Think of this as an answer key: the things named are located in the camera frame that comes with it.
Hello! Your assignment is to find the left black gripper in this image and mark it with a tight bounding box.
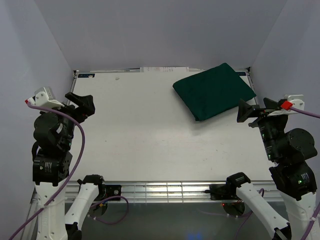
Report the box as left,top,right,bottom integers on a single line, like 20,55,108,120
42,91,95,148

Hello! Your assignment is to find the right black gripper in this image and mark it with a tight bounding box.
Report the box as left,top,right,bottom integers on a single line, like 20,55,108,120
235,96,289,160

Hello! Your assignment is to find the green surgical cloth wrap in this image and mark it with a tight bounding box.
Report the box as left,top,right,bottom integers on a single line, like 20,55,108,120
172,63,256,122

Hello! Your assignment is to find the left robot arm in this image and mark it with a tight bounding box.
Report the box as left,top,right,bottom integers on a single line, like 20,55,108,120
25,87,106,240

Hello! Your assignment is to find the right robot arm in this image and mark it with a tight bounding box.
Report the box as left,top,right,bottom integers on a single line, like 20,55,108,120
225,95,320,240

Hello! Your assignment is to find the left blue label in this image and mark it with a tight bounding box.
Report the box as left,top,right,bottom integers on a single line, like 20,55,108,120
77,73,95,78

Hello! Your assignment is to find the blue label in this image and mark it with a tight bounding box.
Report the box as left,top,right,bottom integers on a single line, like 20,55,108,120
77,73,95,78
237,71,247,76

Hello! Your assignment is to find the right blue label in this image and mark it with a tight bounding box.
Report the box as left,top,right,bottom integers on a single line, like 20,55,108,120
237,71,247,76

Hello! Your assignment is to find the white paper sheet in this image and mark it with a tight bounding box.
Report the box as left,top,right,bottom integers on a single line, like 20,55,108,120
140,66,189,73

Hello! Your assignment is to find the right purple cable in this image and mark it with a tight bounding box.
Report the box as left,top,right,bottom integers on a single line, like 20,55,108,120
199,106,320,240

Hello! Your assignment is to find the purple cable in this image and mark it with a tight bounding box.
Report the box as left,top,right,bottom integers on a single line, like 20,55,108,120
199,106,320,240
7,103,130,240

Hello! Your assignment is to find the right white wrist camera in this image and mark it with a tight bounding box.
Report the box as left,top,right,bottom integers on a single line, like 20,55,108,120
267,94,305,117

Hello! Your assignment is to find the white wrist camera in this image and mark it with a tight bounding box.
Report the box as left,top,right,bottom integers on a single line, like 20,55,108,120
25,86,64,109
267,94,305,117

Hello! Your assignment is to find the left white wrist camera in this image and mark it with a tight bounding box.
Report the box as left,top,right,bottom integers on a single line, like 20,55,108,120
25,86,64,109

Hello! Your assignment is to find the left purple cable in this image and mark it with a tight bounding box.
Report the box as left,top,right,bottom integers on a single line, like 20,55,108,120
7,103,130,240

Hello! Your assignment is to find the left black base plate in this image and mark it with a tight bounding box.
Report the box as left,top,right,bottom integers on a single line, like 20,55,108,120
102,184,122,201

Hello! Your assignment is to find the aluminium front rail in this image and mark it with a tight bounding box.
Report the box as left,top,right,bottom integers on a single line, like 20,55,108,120
64,180,283,204

